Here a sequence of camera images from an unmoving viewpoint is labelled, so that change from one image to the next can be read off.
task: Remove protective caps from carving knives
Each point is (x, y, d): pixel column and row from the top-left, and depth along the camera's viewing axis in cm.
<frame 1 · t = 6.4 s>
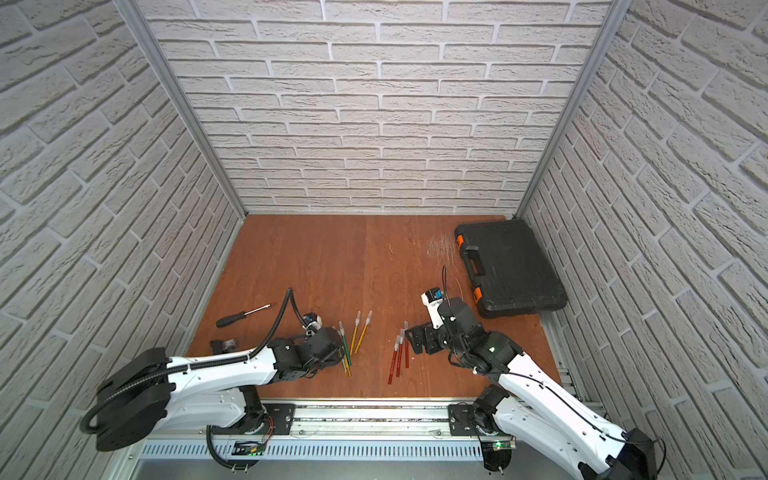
left hand: (340, 348, 84), fingers open
right hand: (423, 328, 77), fingers open
black plastic tool case: (508, 272, 97), point 7 cm above the table
black handled screwdriver: (239, 316, 93), on the table
yellow carving knife: (356, 335, 89), on the table
yellow carving knife 2: (355, 331, 90), on the table
red carving knife: (396, 344, 87), on the table
red carving knife 2: (399, 354, 87), on the table
red carving knife 3: (407, 348, 88), on the table

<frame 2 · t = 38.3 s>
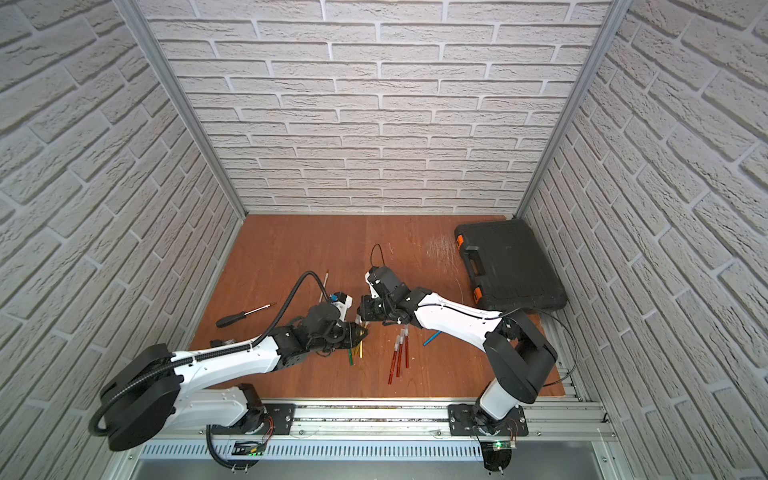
left hand: (370, 330, 81), fingers closed
right hand: (361, 310, 83), fingers closed
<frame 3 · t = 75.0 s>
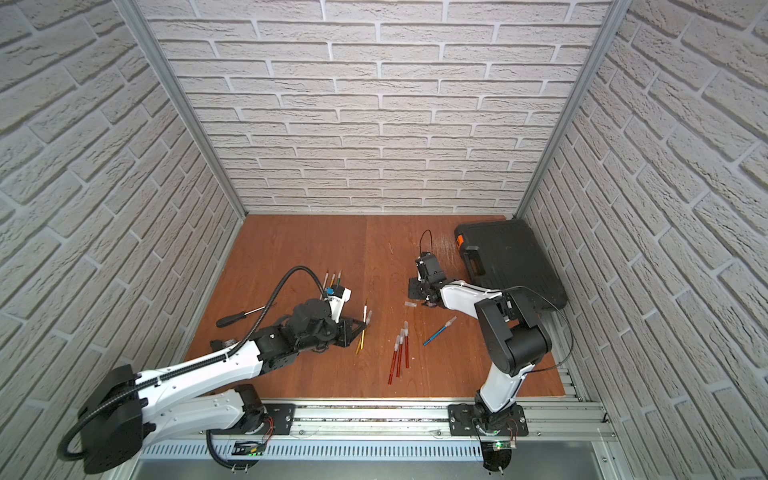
left hand: (369, 324, 76), fingers closed
right hand: (419, 285, 97), fingers closed
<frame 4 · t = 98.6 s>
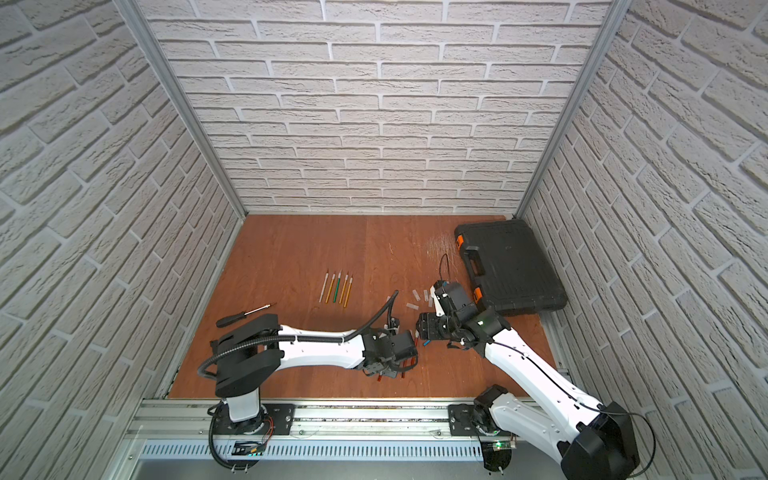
left hand: (394, 363, 83), fingers closed
right hand: (430, 324, 80), fingers open
translucent protective cap 2: (416, 295, 99), on the table
